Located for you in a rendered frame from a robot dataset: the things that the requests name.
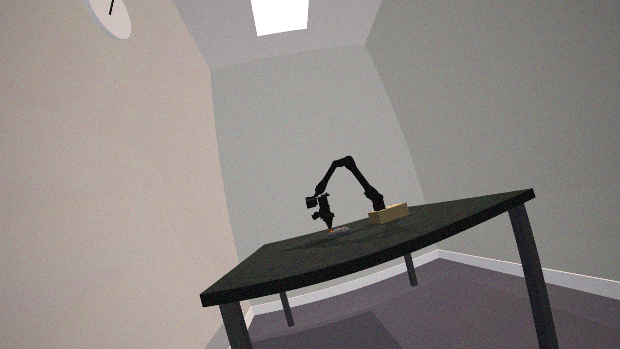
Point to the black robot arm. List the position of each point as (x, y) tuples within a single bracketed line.
[(348, 161)]

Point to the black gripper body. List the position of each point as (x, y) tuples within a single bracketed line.
[(326, 211)]

